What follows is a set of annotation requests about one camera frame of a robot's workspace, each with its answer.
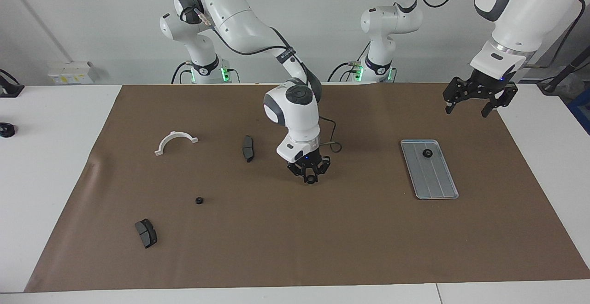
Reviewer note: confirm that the silver metal tray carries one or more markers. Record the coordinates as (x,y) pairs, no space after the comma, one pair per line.
(435,179)

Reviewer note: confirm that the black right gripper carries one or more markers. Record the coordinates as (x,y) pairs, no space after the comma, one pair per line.
(306,160)

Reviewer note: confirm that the grooved dark grey brake pad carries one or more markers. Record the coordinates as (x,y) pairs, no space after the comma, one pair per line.
(147,235)

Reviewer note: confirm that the black round knob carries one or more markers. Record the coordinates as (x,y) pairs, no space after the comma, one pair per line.
(7,130)

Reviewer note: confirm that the black stand pole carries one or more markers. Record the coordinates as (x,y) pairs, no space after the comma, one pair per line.
(564,71)

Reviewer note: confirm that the blue crate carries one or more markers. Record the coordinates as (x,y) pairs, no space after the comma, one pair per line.
(581,108)

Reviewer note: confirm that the white wall power strip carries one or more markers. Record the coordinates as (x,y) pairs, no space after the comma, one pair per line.
(69,73)

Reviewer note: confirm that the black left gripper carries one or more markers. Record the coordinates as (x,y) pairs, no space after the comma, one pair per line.
(484,85)

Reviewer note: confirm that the thin dark grey brake pad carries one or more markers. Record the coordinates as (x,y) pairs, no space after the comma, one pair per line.
(248,148)

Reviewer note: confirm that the brown paper table mat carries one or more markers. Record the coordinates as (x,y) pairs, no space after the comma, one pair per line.
(322,239)

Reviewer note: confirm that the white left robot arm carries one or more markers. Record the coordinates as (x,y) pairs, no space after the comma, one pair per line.
(525,4)

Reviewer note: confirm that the black table clamp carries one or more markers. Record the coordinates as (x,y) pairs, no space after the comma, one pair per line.
(9,90)

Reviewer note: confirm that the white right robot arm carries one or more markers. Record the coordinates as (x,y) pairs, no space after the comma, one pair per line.
(239,18)

